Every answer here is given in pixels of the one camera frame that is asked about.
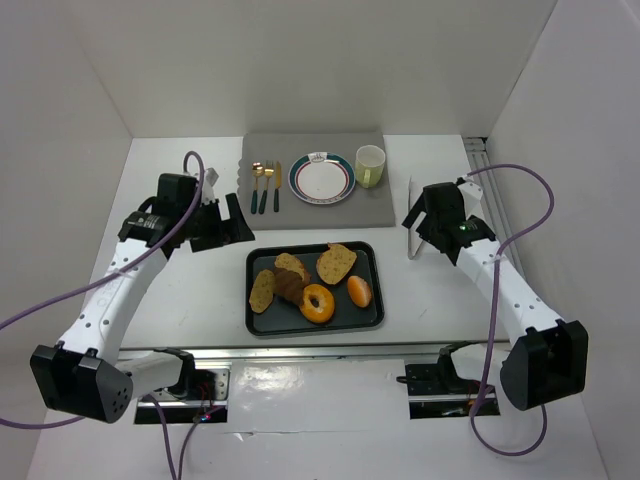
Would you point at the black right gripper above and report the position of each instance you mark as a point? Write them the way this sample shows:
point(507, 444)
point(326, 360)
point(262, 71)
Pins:
point(430, 220)

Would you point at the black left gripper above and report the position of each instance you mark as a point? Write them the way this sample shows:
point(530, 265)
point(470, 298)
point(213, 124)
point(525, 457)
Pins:
point(216, 226)

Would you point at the brown croissant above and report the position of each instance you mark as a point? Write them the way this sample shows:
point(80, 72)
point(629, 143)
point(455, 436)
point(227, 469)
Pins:
point(289, 285)

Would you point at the orange bun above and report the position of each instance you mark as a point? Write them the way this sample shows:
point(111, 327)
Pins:
point(359, 291)

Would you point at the seeded bread slice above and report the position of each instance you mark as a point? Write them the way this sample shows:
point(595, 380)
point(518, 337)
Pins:
point(262, 291)
point(290, 262)
point(335, 263)

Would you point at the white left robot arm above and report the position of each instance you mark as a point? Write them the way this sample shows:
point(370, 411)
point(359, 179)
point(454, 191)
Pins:
point(82, 375)

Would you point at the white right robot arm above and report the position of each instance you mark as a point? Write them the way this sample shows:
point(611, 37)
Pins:
point(547, 358)

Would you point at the pale green mug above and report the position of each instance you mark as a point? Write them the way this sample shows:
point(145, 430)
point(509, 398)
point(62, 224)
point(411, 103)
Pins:
point(369, 165)

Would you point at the white plate teal rim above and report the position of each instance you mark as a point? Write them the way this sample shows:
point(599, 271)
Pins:
point(321, 178)

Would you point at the orange glazed donut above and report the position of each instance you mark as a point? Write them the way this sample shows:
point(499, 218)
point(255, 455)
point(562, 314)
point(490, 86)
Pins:
point(318, 304)

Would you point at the gold spoon green handle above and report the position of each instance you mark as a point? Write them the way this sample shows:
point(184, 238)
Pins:
point(257, 173)

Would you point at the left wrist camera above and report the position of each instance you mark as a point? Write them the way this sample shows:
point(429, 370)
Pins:
point(175, 194)

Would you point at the gold fork green handle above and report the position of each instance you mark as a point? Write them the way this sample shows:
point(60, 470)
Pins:
point(268, 173)

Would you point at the aluminium rail right side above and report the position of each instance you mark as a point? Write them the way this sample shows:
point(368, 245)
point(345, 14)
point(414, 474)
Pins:
point(493, 209)

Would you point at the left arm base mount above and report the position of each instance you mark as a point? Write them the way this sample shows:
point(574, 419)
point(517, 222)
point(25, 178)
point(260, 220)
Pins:
point(206, 401)

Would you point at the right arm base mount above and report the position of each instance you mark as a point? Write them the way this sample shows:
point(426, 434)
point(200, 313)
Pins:
point(434, 389)

